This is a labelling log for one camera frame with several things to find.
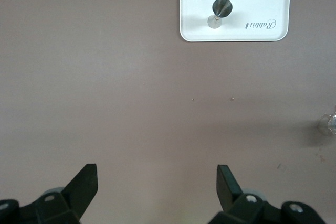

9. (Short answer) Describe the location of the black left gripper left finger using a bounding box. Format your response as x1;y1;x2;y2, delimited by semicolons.
0;163;99;224

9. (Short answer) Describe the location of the steel double jigger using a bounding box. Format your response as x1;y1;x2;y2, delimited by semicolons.
207;0;234;29

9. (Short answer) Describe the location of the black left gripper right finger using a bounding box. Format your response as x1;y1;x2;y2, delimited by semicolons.
206;165;327;224

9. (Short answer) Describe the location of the cut crystal wine glass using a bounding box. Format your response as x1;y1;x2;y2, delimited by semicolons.
317;105;336;137

